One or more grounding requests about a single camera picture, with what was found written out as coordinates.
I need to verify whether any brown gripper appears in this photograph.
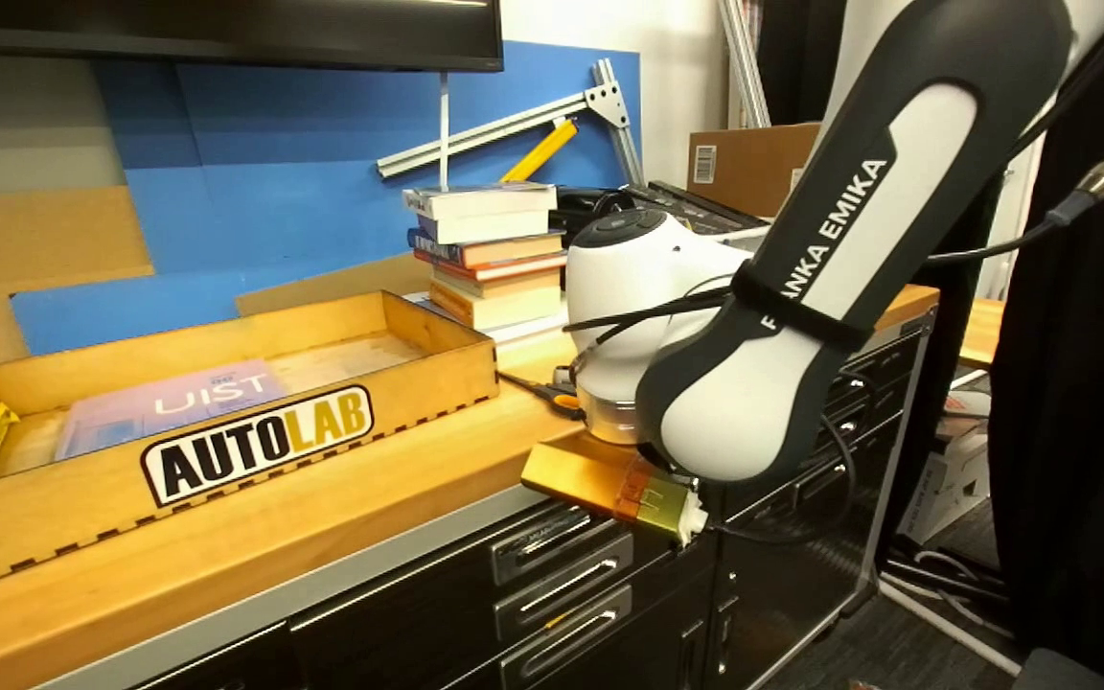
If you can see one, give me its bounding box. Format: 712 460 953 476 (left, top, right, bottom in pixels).
518 432 678 533

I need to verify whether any black drawer cabinet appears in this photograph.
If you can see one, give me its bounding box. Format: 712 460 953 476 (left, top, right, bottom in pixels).
127 302 941 690

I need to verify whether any cream thick book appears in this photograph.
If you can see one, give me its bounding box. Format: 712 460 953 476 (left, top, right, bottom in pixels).
422 274 574 334

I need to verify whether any stack of books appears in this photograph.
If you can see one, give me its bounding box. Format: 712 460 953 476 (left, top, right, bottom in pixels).
403 226 572 286

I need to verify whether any white thick book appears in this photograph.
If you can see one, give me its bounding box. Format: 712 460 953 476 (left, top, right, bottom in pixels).
398 180 563 248

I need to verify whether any yellow bar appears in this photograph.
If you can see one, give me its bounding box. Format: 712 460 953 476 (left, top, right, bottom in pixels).
499 114 583 189

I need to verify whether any brown cardboard box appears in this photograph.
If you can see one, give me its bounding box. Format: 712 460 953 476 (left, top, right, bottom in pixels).
682 118 826 224

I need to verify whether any wooden tray with Autolab label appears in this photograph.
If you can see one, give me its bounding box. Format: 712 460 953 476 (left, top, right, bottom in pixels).
0 286 500 607

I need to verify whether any purple UIST booklet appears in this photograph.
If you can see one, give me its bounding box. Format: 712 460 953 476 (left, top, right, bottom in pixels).
52 355 290 463

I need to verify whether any black curtain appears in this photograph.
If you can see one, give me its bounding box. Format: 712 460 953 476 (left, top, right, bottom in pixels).
756 0 1104 690

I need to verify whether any black monitor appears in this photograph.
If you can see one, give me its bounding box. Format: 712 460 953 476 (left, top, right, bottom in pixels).
0 0 504 76

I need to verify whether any greenish wrist camera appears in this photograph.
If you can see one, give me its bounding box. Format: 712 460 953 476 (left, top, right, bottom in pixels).
631 476 712 548

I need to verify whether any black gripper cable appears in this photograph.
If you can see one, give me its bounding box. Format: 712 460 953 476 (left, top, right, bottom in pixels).
493 363 867 548

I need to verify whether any silver aluminium extrusion frame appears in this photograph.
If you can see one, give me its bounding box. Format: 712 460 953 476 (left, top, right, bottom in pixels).
370 55 649 191

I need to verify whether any blue foam wall panel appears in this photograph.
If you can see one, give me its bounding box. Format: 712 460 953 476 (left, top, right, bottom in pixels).
7 44 649 355

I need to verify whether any grey braided cable hose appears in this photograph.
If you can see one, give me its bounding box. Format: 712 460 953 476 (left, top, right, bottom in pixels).
917 108 1104 269

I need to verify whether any brown wall panel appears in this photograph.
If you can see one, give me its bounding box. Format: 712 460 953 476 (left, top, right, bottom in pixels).
0 180 157 389

